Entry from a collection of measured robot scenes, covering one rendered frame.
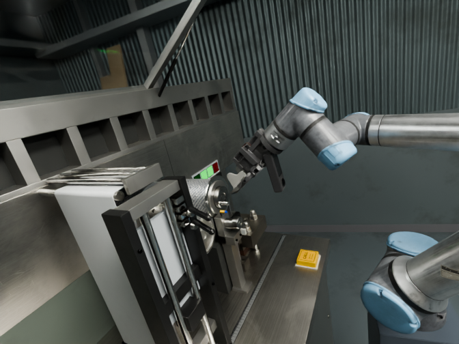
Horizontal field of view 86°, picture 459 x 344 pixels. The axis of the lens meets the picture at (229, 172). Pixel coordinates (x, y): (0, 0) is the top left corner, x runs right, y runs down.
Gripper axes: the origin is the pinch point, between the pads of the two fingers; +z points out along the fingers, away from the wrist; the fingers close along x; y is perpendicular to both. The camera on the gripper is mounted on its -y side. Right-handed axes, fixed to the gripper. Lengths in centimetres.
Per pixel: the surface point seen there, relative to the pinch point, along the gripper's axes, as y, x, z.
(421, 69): -33, -184, -62
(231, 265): -16.7, 3.8, 22.8
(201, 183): 10.3, 0.4, 8.6
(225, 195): 1.7, -3.1, 8.1
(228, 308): -25.6, 11.9, 29.7
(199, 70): 109, -153, 48
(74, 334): 5, 41, 52
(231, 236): -9.0, 4.1, 12.6
